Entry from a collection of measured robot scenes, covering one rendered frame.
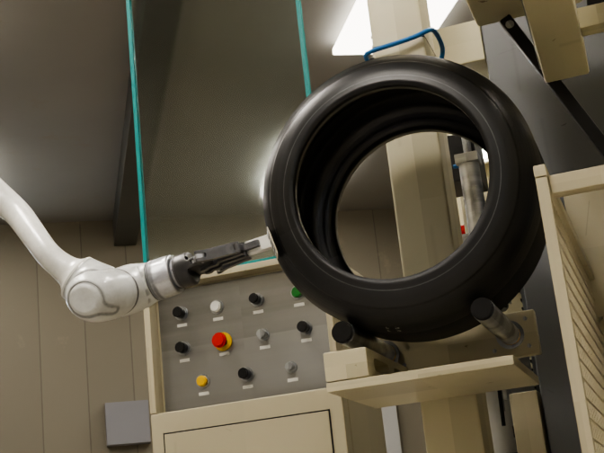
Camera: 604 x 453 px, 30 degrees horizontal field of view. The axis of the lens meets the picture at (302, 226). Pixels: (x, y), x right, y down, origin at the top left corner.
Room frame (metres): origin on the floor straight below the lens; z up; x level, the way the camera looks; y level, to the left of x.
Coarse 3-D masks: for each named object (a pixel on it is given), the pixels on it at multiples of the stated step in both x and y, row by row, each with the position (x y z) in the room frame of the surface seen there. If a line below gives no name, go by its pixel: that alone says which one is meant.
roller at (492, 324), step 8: (472, 304) 2.12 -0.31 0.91; (480, 304) 2.11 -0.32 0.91; (488, 304) 2.11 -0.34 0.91; (472, 312) 2.12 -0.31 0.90; (480, 312) 2.11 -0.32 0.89; (488, 312) 2.11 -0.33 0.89; (496, 312) 2.14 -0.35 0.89; (480, 320) 2.12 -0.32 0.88; (488, 320) 2.12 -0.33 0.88; (496, 320) 2.16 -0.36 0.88; (504, 320) 2.23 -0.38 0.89; (488, 328) 2.22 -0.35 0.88; (496, 328) 2.22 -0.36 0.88; (504, 328) 2.26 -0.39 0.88; (512, 328) 2.33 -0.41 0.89; (496, 336) 2.34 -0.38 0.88; (504, 336) 2.32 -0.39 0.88; (512, 336) 2.36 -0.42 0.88
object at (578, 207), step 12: (588, 192) 2.33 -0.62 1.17; (600, 192) 2.32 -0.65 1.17; (564, 204) 2.35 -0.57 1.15; (576, 204) 2.34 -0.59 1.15; (588, 204) 2.33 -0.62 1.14; (600, 204) 2.33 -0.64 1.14; (576, 216) 2.34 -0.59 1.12; (588, 216) 2.33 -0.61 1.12; (600, 216) 2.33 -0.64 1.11; (576, 228) 2.34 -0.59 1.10; (588, 228) 2.34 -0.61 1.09; (600, 228) 2.33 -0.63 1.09; (588, 240) 2.34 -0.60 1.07; (600, 240) 2.33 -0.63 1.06; (588, 252) 2.34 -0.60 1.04; (600, 252) 2.33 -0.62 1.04; (600, 264) 2.33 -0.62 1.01; (600, 276) 2.33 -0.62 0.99; (600, 288) 2.33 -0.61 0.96; (600, 300) 2.34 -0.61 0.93; (600, 312) 2.34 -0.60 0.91
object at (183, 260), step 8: (176, 256) 2.37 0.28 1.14; (184, 256) 2.36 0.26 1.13; (192, 256) 2.39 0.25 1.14; (176, 264) 2.36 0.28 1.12; (184, 264) 2.35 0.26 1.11; (192, 264) 2.34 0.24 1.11; (200, 264) 2.34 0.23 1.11; (208, 264) 2.35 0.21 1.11; (176, 272) 2.36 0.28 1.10; (184, 272) 2.35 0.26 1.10; (192, 272) 2.37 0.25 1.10; (200, 272) 2.40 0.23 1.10; (176, 280) 2.37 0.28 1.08; (184, 280) 2.37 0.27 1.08; (192, 280) 2.37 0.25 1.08; (184, 288) 2.39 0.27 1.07
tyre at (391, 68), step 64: (384, 64) 2.12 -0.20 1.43; (448, 64) 2.11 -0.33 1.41; (320, 128) 2.18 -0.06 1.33; (384, 128) 2.40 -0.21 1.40; (448, 128) 2.36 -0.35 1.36; (512, 128) 2.07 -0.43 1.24; (320, 192) 2.45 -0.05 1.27; (512, 192) 2.06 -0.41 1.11; (320, 256) 2.17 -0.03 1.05; (448, 256) 2.09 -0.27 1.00; (512, 256) 2.10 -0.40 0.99; (384, 320) 2.17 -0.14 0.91; (448, 320) 2.18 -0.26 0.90
